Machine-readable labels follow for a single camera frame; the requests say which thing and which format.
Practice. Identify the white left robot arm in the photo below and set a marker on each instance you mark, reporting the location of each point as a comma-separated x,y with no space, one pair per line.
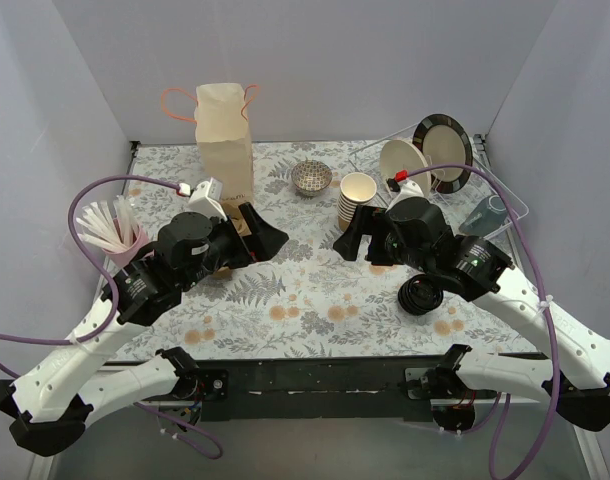
53,404

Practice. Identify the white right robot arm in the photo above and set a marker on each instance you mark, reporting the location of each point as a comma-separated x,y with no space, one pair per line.
575,372

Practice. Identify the stack of black lids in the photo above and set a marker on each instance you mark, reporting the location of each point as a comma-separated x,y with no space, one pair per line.
419,295

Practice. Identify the beige paper takeout bag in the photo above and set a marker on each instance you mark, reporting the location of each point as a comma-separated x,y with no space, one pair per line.
224,141

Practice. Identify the stack of paper cups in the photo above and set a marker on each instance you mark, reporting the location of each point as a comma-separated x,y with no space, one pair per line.
356,189

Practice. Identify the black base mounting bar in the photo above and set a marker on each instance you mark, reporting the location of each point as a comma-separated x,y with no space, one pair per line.
318,388

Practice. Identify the grey blue ceramic mug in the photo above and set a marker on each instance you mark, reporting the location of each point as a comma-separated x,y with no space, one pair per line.
485,218

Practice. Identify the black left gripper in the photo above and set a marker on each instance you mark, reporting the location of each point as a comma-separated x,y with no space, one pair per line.
241,243

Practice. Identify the white wire dish rack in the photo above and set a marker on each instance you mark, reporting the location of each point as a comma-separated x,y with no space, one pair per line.
457,206

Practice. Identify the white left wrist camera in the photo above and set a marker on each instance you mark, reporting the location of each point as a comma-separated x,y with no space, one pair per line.
205,199

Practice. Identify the cream ceramic plate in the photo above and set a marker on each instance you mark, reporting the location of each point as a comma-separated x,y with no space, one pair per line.
398,155

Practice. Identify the patterned ceramic bowl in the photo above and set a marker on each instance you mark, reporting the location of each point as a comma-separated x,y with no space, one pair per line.
310,177

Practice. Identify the stack of cardboard cup carriers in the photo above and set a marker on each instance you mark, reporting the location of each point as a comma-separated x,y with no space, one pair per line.
220,271

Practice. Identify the dark rimmed ceramic plate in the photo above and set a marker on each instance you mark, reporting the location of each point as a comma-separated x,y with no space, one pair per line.
445,143

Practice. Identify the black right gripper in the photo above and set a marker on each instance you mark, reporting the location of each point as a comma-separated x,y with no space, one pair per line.
376,239

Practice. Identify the floral patterned table mat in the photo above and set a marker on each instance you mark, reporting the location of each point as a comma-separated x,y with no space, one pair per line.
308,302

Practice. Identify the pink straw holder cup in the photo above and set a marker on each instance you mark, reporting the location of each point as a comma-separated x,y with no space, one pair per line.
123,258

